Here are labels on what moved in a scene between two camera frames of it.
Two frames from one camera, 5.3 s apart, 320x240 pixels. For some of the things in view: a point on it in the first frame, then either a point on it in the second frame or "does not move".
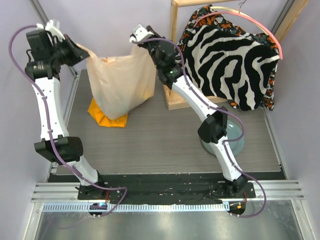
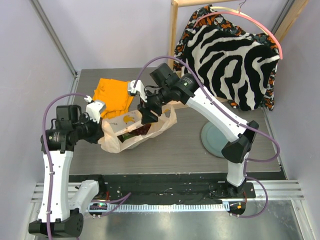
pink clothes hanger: [244, 17] does not move
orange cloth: [94, 110] to [115, 94]
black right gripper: [152, 44] to [148, 116]
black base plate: [157, 191] does not move
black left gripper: [77, 53] to [97, 134]
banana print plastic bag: [119, 84] to [119, 122]
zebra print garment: [238, 70] does not move
